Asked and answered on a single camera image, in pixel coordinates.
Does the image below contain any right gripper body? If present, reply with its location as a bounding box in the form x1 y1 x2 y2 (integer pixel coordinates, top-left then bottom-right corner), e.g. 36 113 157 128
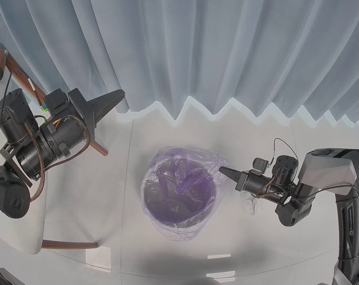
235 170 275 196

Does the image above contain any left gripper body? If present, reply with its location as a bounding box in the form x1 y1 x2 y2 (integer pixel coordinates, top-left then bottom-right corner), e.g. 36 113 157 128
16 88 96 180

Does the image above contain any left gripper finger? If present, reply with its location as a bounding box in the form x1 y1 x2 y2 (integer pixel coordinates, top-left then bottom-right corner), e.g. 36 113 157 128
92 94 125 125
85 89 126 114

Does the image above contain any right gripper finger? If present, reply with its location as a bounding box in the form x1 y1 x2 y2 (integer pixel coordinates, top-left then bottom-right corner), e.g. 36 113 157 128
219 166 242 186

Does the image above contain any purple plastic bag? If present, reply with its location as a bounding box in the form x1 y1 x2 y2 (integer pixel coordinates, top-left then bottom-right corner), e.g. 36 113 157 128
141 147 236 243

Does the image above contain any white trash bin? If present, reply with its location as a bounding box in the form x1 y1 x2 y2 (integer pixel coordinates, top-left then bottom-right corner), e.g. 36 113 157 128
142 162 218 234

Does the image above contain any crumpled white paper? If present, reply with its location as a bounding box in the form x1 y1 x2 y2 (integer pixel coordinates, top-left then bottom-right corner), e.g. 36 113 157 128
243 193 263 216

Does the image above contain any wooden chair with white cushion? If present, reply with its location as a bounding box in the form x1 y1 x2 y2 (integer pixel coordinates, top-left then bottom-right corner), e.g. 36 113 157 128
0 42 109 255

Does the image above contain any pale blue curtain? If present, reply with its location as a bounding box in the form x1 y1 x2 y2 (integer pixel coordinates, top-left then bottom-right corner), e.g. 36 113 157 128
0 0 359 122

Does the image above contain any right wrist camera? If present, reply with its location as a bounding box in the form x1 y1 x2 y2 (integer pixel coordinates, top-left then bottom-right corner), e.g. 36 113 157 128
253 157 271 177

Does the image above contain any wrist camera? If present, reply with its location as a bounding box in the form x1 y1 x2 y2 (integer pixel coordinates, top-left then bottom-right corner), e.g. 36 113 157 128
253 157 271 177
42 90 70 114

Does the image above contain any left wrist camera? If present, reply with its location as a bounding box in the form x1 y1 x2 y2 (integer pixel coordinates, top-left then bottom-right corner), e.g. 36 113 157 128
42 90 70 114

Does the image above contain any black cable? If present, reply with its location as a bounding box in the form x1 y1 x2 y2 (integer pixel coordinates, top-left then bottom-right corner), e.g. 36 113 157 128
0 68 46 167
273 138 299 160

